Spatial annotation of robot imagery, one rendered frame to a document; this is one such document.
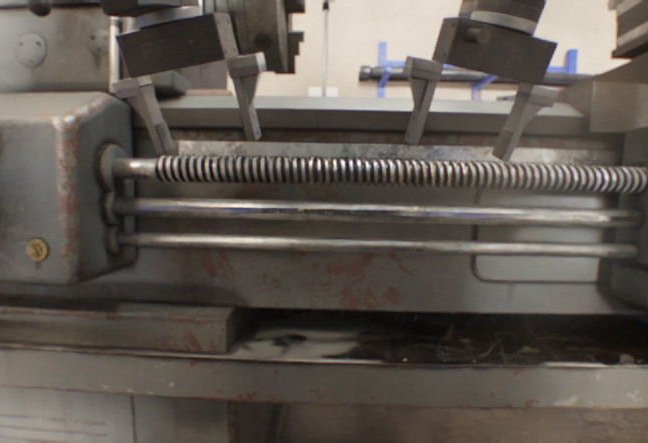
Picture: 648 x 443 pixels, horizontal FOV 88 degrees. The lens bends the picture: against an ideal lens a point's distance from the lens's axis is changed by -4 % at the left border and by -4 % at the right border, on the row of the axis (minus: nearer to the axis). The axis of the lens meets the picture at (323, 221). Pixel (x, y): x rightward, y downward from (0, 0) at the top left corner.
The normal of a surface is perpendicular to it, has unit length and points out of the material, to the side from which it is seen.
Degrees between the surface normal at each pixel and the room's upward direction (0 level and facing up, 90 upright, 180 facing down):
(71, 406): 90
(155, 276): 90
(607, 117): 90
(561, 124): 90
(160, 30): 114
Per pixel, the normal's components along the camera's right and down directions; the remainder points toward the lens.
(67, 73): -0.03, 0.10
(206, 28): -0.13, 0.48
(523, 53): 0.08, 0.49
